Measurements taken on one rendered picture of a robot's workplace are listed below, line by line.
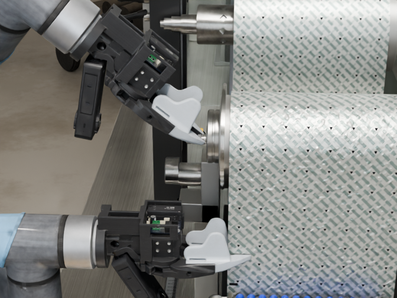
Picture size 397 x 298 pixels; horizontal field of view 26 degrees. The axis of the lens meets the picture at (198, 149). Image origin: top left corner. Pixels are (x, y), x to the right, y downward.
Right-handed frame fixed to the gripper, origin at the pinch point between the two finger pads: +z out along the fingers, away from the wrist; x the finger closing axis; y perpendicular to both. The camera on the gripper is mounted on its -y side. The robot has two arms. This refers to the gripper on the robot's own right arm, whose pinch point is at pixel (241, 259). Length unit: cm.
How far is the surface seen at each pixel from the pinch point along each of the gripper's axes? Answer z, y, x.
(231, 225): -1.5, 5.5, -0.2
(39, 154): -95, -109, 260
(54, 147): -90, -109, 269
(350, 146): 13.8, 17.8, -0.1
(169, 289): -12.0, -18.9, 19.8
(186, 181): -8.2, 7.9, 7.9
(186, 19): -9.5, 25.6, 29.9
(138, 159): -23, -19, 71
